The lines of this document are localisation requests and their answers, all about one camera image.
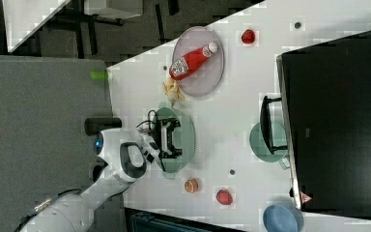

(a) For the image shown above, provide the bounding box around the grey round plate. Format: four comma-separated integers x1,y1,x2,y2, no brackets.
169,27,224,98

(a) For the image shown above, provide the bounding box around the green marker tape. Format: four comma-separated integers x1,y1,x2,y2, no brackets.
90,71,108,80

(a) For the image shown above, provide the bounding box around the red plush ketchup bottle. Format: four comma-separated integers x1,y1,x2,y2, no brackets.
169,43,218,80

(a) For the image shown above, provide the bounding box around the black toaster oven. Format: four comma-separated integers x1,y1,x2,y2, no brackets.
260,30,371,219

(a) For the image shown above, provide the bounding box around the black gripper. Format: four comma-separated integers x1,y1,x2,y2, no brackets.
153,118,183,159

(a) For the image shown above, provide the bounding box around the blue bowl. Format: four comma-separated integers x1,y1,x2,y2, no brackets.
263,204,303,232

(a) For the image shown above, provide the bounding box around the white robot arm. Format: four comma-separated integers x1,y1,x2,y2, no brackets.
14,117,181,232

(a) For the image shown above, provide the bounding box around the red strawberry toy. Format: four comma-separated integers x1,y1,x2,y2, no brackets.
241,29,256,44
215,189,233,205

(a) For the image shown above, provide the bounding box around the red strawberry toy far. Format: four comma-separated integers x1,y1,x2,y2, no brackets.
241,29,256,44

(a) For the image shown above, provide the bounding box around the yellow plush toy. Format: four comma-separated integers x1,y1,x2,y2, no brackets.
162,77,186,104

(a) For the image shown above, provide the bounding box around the green cup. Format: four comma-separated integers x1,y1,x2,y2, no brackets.
249,123,291,170

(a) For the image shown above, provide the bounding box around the black cylinder post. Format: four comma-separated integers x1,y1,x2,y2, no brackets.
84,117,122,136

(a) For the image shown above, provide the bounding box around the green strainer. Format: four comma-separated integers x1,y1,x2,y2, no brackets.
152,102,196,179

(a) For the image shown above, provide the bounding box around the grey foam mat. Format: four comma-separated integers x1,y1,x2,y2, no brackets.
0,56,112,232

